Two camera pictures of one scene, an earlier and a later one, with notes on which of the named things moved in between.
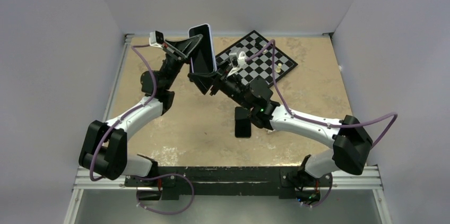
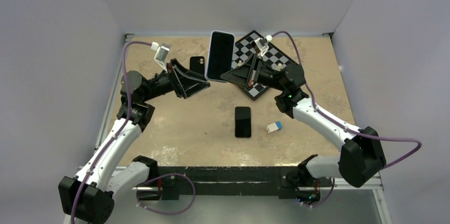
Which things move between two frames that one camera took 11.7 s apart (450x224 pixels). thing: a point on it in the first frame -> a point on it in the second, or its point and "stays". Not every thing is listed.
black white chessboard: [264, 60] stays
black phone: [242, 122] stays
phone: [202, 58] -> [220, 55]
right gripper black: [205, 83] -> [241, 75]
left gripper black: [181, 50] -> [185, 83]
